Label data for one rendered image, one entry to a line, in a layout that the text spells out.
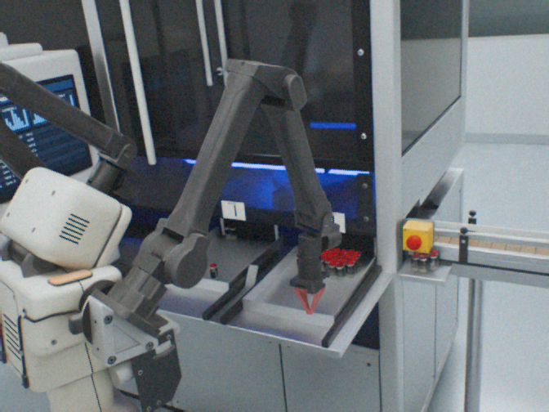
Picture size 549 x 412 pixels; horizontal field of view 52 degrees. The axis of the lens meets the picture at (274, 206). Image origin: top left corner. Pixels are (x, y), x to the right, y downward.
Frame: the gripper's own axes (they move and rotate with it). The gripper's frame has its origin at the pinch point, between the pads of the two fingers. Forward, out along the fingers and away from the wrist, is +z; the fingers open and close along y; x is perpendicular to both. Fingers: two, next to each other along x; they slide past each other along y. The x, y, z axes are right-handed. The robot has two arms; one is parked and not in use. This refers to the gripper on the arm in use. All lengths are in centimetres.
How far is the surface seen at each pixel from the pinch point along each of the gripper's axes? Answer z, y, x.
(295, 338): 5.0, -6.0, 1.0
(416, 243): -13.2, 26.5, -19.3
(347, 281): -0.5, 23.3, -1.3
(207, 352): 43, 41, 60
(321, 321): 2.5, 0.8, -2.9
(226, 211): -15, 30, 43
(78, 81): -57, 15, 89
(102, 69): -61, 23, 86
